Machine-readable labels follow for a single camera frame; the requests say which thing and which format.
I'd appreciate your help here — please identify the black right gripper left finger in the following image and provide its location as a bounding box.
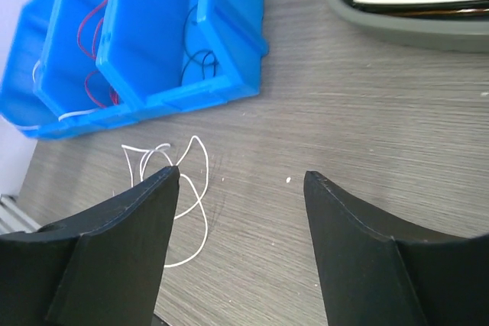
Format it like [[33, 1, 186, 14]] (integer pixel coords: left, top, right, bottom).
[[1, 166, 180, 326]]

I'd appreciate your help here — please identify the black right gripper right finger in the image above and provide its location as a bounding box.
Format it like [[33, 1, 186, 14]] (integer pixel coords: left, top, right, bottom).
[[303, 171, 488, 325]]

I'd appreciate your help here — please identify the white thin cable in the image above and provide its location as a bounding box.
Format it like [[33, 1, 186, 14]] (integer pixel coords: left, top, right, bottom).
[[15, 60, 210, 268]]

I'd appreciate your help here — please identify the blue plastic compartment bin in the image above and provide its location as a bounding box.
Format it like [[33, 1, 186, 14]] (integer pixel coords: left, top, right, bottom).
[[1, 0, 268, 139]]

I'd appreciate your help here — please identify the dark grey serving tray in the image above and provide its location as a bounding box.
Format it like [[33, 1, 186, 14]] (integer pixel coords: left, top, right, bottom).
[[325, 0, 488, 53]]

